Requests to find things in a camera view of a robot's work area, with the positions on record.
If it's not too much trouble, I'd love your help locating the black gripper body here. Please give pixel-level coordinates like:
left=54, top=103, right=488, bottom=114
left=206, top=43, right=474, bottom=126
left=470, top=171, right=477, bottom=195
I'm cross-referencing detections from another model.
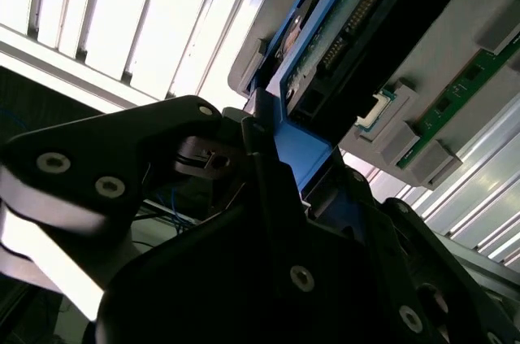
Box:
left=95, top=205, right=431, bottom=344

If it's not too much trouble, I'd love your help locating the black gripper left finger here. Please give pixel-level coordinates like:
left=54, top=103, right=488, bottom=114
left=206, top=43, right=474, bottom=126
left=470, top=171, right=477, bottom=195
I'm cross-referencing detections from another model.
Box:
left=0, top=94, right=308, bottom=235

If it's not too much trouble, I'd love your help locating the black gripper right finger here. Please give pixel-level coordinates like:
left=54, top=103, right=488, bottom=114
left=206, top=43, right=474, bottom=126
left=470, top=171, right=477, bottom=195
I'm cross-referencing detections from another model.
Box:
left=312, top=148, right=509, bottom=344

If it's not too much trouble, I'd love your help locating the hard disk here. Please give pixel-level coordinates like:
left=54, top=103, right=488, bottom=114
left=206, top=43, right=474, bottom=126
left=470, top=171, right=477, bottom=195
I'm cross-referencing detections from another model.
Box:
left=243, top=0, right=480, bottom=239

